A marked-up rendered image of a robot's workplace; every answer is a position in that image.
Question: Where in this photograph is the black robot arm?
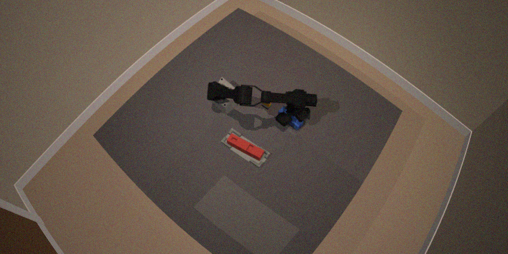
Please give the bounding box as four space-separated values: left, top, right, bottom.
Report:
207 81 318 122

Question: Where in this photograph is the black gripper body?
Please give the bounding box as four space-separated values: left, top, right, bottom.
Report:
276 105 299 127

